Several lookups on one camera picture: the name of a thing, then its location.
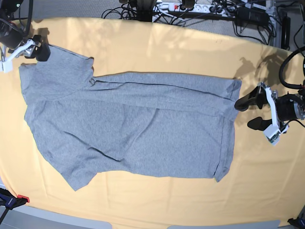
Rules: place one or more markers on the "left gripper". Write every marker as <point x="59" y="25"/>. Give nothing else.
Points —
<point x="284" y="109"/>

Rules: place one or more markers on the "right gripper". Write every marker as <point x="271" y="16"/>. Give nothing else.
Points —
<point x="31" y="48"/>

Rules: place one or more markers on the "grey t-shirt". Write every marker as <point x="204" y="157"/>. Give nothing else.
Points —
<point x="153" y="124"/>

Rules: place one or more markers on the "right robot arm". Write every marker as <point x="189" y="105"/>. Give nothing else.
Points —
<point x="16" y="40"/>

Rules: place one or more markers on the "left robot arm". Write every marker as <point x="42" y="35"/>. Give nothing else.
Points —
<point x="295" y="71"/>

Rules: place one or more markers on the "black upright box right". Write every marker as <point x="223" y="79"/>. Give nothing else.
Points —
<point x="285" y="36"/>

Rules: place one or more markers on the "black power adapter brick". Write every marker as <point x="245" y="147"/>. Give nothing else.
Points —
<point x="252" y="16"/>

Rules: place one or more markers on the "white power strip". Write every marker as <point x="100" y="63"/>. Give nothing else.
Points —
<point x="198" y="10"/>

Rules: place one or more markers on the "blue clamp at right corner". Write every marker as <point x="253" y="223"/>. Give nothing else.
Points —
<point x="298" y="222"/>

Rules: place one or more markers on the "blue clamp with red tip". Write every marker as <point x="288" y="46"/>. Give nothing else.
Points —
<point x="10" y="202"/>

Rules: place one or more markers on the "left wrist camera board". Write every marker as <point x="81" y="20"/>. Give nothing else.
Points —
<point x="272" y="133"/>

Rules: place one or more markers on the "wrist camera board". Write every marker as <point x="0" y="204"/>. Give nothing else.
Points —
<point x="6" y="66"/>
<point x="272" y="133"/>

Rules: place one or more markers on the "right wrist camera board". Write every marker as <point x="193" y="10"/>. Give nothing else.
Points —
<point x="6" y="66"/>

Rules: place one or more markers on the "black central post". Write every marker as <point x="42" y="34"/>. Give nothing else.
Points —
<point x="145" y="10"/>

